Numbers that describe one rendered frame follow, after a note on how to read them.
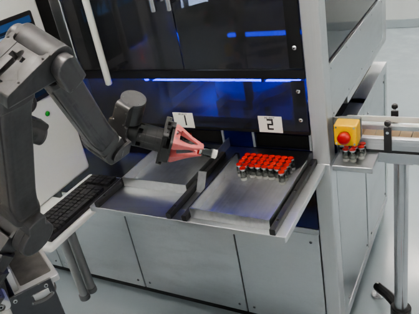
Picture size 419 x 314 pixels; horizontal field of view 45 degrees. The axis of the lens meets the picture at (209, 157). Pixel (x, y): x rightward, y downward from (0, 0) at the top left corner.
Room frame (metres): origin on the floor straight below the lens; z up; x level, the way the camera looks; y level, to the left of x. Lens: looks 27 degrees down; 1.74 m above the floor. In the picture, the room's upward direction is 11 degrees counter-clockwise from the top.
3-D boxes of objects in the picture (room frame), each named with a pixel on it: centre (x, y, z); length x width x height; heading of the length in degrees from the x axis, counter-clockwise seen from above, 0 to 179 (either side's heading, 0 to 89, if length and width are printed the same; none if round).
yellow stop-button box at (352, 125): (1.43, -0.45, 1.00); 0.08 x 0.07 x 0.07; 148
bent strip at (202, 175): (1.40, 0.07, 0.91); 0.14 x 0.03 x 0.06; 148
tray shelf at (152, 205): (1.50, 0.01, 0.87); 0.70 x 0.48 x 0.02; 58
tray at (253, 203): (1.37, -0.11, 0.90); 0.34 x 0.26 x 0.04; 147
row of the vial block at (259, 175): (1.44, -0.16, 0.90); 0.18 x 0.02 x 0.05; 57
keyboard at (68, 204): (1.63, 0.52, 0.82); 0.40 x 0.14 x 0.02; 148
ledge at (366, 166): (1.46, -0.48, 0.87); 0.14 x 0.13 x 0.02; 148
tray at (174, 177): (1.65, 0.11, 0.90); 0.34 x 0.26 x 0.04; 148
